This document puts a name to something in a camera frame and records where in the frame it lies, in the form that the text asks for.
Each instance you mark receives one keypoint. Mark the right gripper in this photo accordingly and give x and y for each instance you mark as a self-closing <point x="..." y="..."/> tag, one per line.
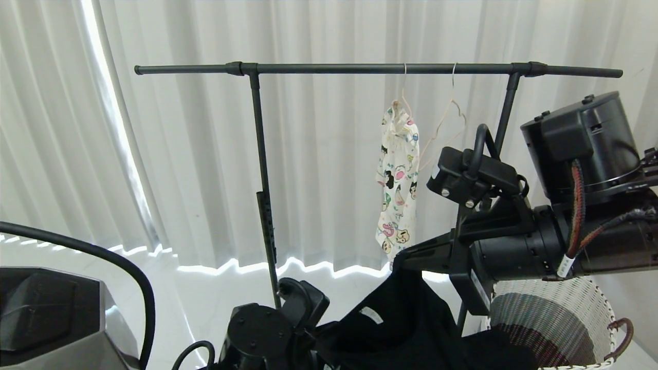
<point x="514" y="252"/>

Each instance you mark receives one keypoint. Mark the cream printed garment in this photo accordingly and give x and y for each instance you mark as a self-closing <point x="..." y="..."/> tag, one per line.
<point x="398" y="195"/>

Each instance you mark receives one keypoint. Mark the black garment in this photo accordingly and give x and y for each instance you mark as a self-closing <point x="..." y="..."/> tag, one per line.
<point x="411" y="334"/>

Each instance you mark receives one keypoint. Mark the pink clothes hanger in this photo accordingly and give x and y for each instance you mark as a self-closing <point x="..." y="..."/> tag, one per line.
<point x="405" y="82"/>
<point x="453" y="77"/>

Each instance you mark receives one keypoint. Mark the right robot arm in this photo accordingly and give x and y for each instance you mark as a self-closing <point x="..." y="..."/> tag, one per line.
<point x="591" y="139"/>

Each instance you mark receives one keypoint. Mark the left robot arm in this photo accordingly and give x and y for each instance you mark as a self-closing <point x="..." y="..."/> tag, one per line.
<point x="51" y="308"/>

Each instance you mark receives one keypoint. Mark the white laundry basket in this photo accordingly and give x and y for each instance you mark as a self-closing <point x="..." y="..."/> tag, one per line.
<point x="555" y="313"/>

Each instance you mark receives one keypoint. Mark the black clothes rack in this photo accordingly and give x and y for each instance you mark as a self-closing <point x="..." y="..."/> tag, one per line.
<point x="334" y="68"/>

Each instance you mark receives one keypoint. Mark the white curtain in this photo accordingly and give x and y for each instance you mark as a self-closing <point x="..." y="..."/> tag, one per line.
<point x="318" y="169"/>

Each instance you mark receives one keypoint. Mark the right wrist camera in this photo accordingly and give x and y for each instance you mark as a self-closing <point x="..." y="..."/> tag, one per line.
<point x="478" y="174"/>

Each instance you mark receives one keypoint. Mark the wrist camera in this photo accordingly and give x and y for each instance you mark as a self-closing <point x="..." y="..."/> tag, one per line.
<point x="478" y="174"/>
<point x="308" y="303"/>

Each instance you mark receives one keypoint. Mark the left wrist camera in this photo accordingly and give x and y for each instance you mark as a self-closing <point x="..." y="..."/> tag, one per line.
<point x="308" y="303"/>

